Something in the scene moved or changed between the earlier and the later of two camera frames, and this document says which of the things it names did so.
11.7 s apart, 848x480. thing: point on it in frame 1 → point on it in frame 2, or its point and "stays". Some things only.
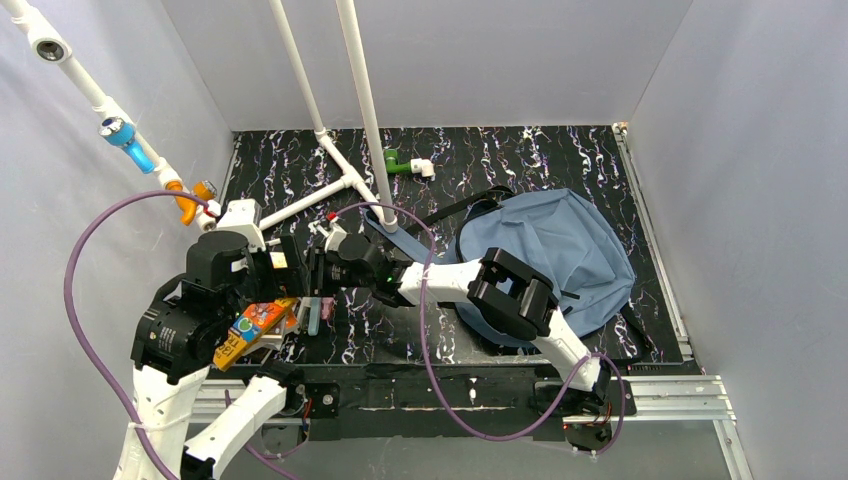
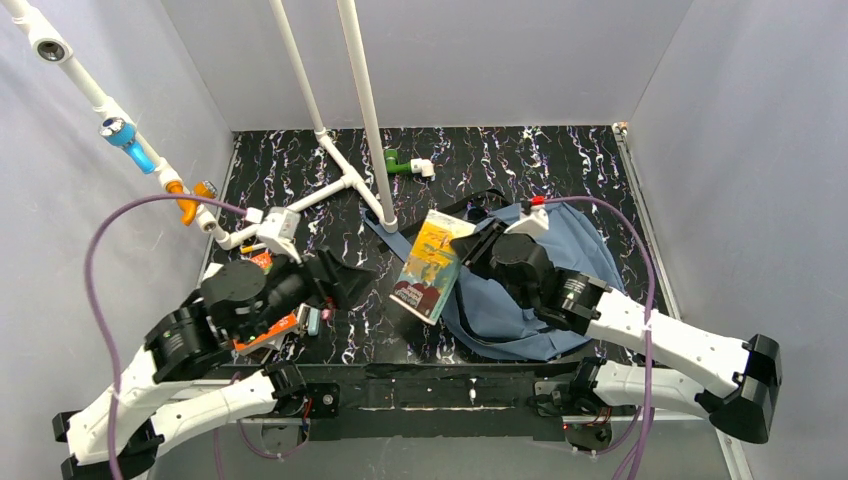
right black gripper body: (317, 271) → (477, 245)
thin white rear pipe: (318, 130) stays
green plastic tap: (392, 164) stays
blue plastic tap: (119, 132) stays
